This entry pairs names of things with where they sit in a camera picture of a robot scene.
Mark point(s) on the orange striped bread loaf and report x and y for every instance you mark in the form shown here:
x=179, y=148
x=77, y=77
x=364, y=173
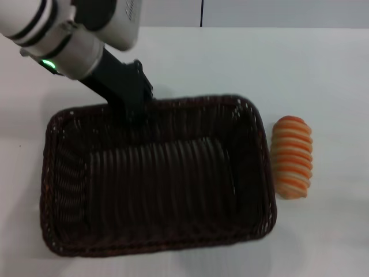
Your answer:
x=292, y=161

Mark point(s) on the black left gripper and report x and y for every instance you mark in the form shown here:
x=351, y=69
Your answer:
x=121, y=83

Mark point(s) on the black woven rectangular basket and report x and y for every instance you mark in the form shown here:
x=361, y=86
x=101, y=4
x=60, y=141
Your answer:
x=161, y=187

